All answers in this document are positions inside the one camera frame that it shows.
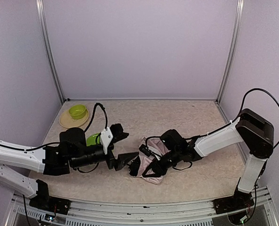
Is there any pink and black umbrella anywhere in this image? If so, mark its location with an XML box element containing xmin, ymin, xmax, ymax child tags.
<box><xmin>128</xmin><ymin>137</ymin><xmax>168</xmax><ymax>185</ymax></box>

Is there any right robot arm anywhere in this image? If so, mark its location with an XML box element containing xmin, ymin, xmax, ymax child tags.
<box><xmin>142</xmin><ymin>108</ymin><xmax>274</xmax><ymax>194</ymax></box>

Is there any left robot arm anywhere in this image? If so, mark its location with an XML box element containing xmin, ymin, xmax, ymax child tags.
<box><xmin>0</xmin><ymin>124</ymin><xmax>139</xmax><ymax>199</ymax></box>

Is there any green plate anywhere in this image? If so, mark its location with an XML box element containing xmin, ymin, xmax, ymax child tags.
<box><xmin>86</xmin><ymin>133</ymin><xmax>102</xmax><ymax>147</ymax></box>

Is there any green bowl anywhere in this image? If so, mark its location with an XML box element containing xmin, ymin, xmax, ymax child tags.
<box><xmin>68</xmin><ymin>105</ymin><xmax>87</xmax><ymax>120</ymax></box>

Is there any beige plate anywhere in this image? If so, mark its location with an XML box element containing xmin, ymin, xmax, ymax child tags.
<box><xmin>59</xmin><ymin>109</ymin><xmax>89</xmax><ymax>129</ymax></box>

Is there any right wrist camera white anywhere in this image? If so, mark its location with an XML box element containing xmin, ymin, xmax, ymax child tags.
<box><xmin>139</xmin><ymin>144</ymin><xmax>154</xmax><ymax>157</ymax></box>

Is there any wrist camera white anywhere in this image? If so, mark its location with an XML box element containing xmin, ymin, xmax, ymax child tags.
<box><xmin>99</xmin><ymin>122</ymin><xmax>130</xmax><ymax>155</ymax></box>
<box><xmin>139</xmin><ymin>144</ymin><xmax>154</xmax><ymax>157</ymax></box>

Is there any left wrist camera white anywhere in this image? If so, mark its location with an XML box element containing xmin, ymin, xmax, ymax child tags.
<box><xmin>99</xmin><ymin>122</ymin><xmax>130</xmax><ymax>155</ymax></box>

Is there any front aluminium rail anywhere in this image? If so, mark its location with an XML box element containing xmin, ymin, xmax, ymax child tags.
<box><xmin>5</xmin><ymin>186</ymin><xmax>279</xmax><ymax>226</ymax></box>

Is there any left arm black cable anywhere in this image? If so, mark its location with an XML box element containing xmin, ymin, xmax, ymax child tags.
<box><xmin>0</xmin><ymin>102</ymin><xmax>108</xmax><ymax>151</ymax></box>

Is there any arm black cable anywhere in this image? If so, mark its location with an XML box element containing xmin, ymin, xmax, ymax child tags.
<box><xmin>143</xmin><ymin>88</ymin><xmax>279</xmax><ymax>149</ymax></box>
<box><xmin>0</xmin><ymin>102</ymin><xmax>108</xmax><ymax>151</ymax></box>

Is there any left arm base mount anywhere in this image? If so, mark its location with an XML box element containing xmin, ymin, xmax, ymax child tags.
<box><xmin>29</xmin><ymin>196</ymin><xmax>71</xmax><ymax>215</ymax></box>

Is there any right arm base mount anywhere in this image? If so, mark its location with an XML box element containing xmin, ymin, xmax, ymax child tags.
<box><xmin>213</xmin><ymin>196</ymin><xmax>254</xmax><ymax>215</ymax></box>

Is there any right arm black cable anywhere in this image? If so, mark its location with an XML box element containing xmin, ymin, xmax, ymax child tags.
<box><xmin>143</xmin><ymin>88</ymin><xmax>279</xmax><ymax>149</ymax></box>

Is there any left aluminium corner post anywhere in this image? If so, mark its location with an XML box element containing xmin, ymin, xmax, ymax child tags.
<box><xmin>36</xmin><ymin>0</ymin><xmax>65</xmax><ymax>105</ymax></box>

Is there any aluminium corner post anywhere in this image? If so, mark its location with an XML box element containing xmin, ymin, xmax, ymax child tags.
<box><xmin>36</xmin><ymin>0</ymin><xmax>65</xmax><ymax>105</ymax></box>
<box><xmin>216</xmin><ymin>0</ymin><xmax>245</xmax><ymax>105</ymax></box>

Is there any right aluminium corner post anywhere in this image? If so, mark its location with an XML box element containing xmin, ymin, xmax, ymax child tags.
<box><xmin>216</xmin><ymin>0</ymin><xmax>245</xmax><ymax>105</ymax></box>

